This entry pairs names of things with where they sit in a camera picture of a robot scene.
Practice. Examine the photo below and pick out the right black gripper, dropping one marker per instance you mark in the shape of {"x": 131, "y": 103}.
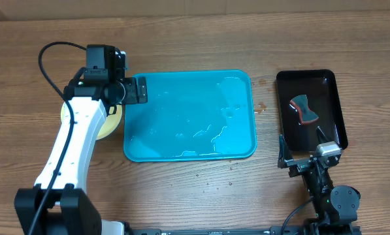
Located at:
{"x": 298, "y": 164}

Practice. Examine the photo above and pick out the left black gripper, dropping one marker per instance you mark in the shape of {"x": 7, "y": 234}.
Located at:
{"x": 132, "y": 96}

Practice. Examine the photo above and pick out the orange and dark sponge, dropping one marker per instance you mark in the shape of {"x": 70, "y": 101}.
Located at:
{"x": 305, "y": 114}

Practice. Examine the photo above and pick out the yellow-green plate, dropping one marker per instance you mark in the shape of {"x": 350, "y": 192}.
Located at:
{"x": 111, "y": 122}

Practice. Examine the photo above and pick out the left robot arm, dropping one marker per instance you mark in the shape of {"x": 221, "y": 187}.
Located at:
{"x": 58, "y": 203}

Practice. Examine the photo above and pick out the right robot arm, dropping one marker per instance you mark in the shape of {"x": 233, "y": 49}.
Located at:
{"x": 335, "y": 206}

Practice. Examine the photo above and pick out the black rectangular tray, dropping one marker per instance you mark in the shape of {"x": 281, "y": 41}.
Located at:
{"x": 320, "y": 88}

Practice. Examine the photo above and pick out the teal plastic tray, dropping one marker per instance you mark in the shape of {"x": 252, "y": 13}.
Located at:
{"x": 192, "y": 116}

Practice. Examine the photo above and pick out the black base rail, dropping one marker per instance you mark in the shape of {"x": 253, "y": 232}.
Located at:
{"x": 274, "y": 230}

